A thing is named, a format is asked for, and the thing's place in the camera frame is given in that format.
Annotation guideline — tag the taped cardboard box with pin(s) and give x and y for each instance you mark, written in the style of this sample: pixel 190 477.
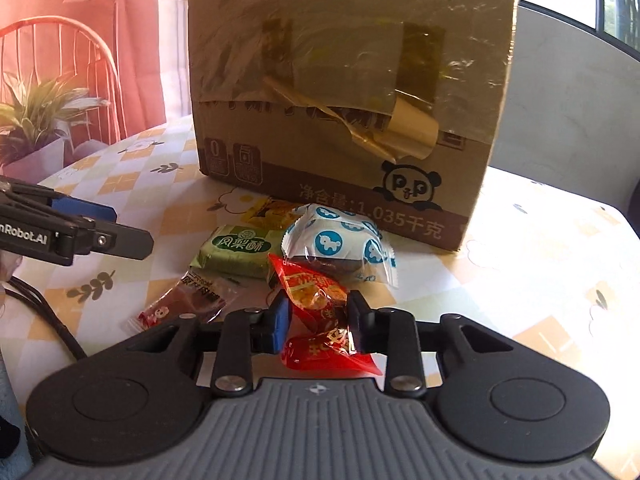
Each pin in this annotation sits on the taped cardboard box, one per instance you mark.
pixel 340 85

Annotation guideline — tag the green pastry packet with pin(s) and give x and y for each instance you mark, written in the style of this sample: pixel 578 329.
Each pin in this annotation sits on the green pastry packet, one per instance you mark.
pixel 235 250

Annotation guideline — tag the blue grey fabric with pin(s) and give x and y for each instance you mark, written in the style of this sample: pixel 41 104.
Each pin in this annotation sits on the blue grey fabric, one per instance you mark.
pixel 10 390

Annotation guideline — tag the yellow snack packet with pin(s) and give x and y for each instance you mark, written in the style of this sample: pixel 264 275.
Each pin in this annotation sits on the yellow snack packet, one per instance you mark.
pixel 270 212

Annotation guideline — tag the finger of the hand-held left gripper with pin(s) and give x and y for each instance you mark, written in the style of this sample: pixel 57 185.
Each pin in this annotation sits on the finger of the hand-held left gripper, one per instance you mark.
pixel 120 242
pixel 85 209

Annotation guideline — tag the blue white snack packet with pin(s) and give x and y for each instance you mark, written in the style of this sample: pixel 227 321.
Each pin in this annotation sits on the blue white snack packet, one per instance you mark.
pixel 340 240

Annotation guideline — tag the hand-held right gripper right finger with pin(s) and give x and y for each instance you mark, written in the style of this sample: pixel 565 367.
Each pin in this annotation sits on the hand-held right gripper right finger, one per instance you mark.
pixel 361 330

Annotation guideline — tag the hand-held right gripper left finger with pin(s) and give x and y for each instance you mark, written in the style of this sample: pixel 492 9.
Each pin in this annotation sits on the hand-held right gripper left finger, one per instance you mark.
pixel 279 322

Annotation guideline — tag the brown red snack packet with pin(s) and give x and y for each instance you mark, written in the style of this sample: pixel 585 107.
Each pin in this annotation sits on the brown red snack packet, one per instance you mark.
pixel 190 300

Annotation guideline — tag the red candy packet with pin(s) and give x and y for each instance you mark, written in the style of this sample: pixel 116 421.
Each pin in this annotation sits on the red candy packet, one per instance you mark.
pixel 315 300

